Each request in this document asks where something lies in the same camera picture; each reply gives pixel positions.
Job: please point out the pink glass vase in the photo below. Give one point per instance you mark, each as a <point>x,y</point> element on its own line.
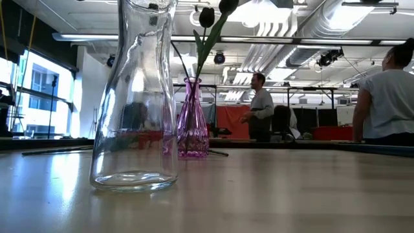
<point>193,136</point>

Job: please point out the clear glass vase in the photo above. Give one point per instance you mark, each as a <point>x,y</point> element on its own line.
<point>106,129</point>

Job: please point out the orange partition panel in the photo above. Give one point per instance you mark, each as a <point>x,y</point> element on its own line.
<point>229,116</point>

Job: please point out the thin dark stick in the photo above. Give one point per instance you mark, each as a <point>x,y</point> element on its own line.
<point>218,152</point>

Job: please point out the person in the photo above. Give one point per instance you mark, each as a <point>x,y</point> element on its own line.
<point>262,106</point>
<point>391,103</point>

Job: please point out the red carnation bunch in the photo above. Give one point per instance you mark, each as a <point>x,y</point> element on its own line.
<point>148,137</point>

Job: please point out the black office chair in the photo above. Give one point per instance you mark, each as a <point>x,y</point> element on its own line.
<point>281,119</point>

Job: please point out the black partition panel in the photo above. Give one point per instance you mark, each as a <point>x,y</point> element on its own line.
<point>318,116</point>

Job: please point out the red box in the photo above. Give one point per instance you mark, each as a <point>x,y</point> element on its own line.
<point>333,133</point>

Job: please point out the black stage light cluster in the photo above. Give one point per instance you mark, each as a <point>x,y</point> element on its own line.
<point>330,57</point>

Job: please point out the white board with text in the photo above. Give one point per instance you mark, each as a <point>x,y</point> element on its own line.
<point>346,115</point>

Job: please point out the long ceiling light strip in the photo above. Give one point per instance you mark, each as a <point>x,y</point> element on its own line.
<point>336,41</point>

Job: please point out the small black light fixture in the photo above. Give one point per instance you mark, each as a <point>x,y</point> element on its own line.
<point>355,84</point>

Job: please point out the black tripod stand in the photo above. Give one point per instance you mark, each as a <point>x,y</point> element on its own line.
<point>51,106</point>

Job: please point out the black equipment rack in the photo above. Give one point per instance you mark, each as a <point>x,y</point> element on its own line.
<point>4,126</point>

